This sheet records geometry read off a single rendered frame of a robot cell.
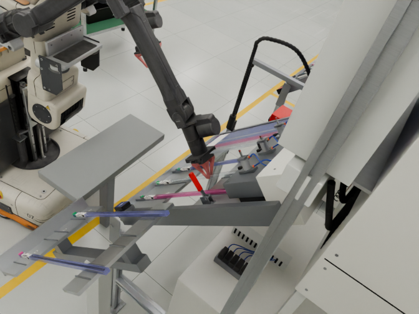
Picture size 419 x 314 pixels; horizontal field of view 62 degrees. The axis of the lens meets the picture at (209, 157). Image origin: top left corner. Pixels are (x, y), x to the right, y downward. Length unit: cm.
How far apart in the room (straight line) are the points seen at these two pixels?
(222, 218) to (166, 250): 119
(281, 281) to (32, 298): 121
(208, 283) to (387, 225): 78
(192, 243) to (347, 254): 145
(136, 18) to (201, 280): 92
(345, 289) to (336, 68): 53
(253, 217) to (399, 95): 46
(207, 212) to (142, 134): 95
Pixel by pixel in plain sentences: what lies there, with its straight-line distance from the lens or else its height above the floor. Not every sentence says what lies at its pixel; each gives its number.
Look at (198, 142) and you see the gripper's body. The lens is 117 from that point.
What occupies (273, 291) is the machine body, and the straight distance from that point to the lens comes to 144.
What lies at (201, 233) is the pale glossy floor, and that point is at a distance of 224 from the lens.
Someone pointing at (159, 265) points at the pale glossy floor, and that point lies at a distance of 208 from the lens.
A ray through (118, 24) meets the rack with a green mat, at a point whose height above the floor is 35.
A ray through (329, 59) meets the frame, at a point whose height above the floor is 159.
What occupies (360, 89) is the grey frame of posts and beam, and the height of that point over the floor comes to 158.
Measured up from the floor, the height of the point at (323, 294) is 106.
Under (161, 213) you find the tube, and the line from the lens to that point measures 94.
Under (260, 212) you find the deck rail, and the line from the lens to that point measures 88.
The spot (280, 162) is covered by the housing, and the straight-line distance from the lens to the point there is 87.
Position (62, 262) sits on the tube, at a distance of 102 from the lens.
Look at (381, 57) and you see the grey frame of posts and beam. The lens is 59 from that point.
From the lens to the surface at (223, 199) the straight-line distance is 102.
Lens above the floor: 182
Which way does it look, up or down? 42 degrees down
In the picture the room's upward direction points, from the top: 17 degrees clockwise
